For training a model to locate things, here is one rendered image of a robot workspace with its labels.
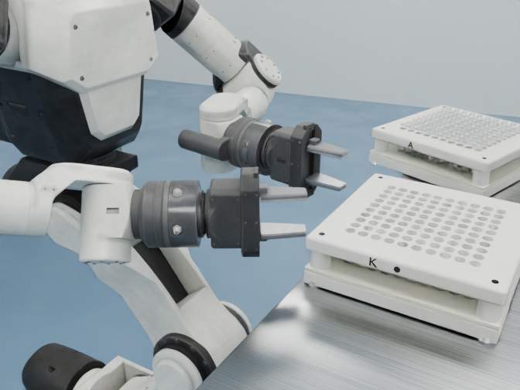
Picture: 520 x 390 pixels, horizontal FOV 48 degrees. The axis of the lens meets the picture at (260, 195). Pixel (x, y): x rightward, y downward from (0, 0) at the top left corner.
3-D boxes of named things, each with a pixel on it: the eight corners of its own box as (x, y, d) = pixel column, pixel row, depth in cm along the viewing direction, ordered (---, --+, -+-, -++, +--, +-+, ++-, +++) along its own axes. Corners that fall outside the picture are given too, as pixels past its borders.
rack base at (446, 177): (545, 165, 114) (549, 153, 113) (481, 201, 100) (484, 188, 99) (437, 134, 131) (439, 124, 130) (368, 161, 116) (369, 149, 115)
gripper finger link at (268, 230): (304, 222, 79) (258, 222, 79) (306, 234, 76) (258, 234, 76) (304, 232, 80) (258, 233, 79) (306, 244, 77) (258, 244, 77)
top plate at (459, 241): (304, 249, 75) (305, 235, 74) (373, 183, 94) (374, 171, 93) (504, 308, 64) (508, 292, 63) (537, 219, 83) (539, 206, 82)
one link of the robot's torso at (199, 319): (181, 419, 110) (29, 228, 112) (231, 364, 124) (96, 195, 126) (225, 395, 100) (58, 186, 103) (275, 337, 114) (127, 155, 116)
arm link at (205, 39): (241, 95, 136) (167, 32, 126) (282, 60, 130) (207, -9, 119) (240, 124, 128) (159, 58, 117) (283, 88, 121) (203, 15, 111)
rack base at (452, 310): (303, 282, 77) (303, 266, 76) (371, 210, 96) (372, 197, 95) (496, 344, 66) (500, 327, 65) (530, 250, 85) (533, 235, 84)
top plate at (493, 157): (552, 141, 112) (554, 131, 112) (486, 174, 98) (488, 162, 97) (440, 113, 129) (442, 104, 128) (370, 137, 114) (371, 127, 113)
